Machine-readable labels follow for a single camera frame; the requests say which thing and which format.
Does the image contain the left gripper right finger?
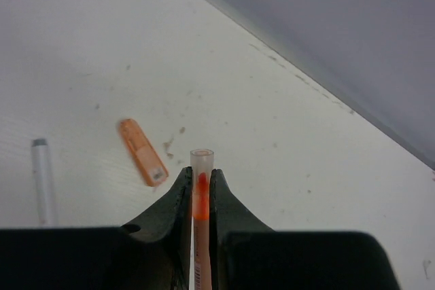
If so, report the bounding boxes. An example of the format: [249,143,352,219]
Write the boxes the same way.
[209,169,400,289]

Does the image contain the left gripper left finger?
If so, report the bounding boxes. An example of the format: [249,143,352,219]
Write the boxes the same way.
[1,167,192,289]

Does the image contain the peach barrel orange pen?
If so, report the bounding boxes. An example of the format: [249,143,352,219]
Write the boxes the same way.
[193,219,212,290]

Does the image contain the orange capped pen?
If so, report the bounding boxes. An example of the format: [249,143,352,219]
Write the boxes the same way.
[118,118,169,187]

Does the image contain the clear orange pen cap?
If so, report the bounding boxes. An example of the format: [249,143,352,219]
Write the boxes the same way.
[190,149,214,220]

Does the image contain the white grey capped pen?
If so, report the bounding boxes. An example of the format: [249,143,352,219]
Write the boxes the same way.
[31,138,58,227]

